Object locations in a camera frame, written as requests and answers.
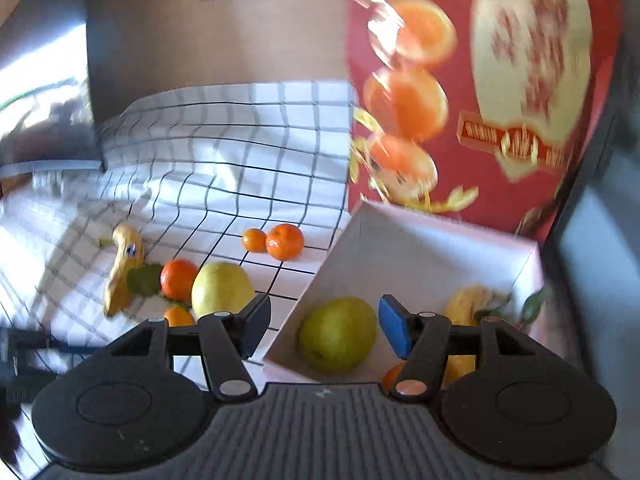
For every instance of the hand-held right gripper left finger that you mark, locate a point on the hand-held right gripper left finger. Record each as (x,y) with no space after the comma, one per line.
(256,325)

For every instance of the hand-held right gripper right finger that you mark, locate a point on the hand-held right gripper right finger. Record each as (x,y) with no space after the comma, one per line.
(392,327)

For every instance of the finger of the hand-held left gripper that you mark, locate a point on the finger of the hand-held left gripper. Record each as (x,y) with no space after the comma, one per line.
(35,342)

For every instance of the yellow-green pear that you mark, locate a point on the yellow-green pear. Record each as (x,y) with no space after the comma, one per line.
(220,290)

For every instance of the green apple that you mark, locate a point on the green apple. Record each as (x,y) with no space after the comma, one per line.
(337,335)

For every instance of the small orange mandarin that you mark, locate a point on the small orange mandarin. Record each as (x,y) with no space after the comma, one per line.
(255,240)
(179,317)

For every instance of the plain yellow banana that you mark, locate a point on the plain yellow banana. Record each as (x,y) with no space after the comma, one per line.
(467,305)

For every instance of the pink cardboard box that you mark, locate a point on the pink cardboard box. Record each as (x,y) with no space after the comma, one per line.
(425,250)

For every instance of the banana with sticker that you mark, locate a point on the banana with sticker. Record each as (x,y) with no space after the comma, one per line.
(122,270)

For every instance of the dark green leaf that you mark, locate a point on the dark green leaf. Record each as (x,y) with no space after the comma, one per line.
(145,280)

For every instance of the white black checked tablecloth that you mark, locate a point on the white black checked tablecloth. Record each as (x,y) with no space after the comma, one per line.
(225,160)

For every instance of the grey flat panel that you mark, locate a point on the grey flat panel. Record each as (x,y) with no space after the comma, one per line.
(600,260)

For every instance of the dark monitor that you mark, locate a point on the dark monitor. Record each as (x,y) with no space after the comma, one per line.
(50,110)

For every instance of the red printed bag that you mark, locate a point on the red printed bag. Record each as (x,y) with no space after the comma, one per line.
(460,60)

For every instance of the brown cardboard panel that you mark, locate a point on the brown cardboard panel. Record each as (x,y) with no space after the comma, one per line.
(225,35)

